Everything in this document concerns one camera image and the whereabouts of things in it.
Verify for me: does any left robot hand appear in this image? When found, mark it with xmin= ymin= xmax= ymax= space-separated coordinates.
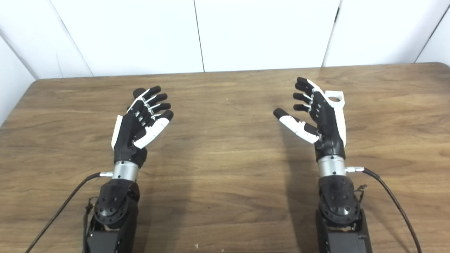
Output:
xmin=111 ymin=85 xmax=174 ymax=168

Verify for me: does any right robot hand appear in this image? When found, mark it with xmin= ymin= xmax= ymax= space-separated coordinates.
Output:
xmin=274 ymin=77 xmax=347 ymax=162

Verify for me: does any white square piece with hole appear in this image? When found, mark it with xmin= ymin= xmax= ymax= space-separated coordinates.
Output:
xmin=325 ymin=90 xmax=346 ymax=108

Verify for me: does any thin right arm wire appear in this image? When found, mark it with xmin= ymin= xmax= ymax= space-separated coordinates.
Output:
xmin=353 ymin=184 xmax=368 ymax=205

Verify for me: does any thin arm wire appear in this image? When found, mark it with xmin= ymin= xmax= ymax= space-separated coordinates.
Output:
xmin=353 ymin=184 xmax=368 ymax=205
xmin=83 ymin=196 xmax=99 ymax=246

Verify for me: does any thin left arm wire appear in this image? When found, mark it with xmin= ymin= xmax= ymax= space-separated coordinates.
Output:
xmin=83 ymin=196 xmax=99 ymax=246

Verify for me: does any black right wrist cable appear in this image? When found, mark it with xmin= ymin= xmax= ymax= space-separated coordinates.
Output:
xmin=346 ymin=167 xmax=422 ymax=253

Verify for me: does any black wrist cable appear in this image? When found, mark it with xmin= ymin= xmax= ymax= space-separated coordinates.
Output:
xmin=346 ymin=167 xmax=422 ymax=253
xmin=25 ymin=171 xmax=114 ymax=253

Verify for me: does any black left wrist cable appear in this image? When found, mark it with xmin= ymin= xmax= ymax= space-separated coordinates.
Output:
xmin=25 ymin=171 xmax=114 ymax=253

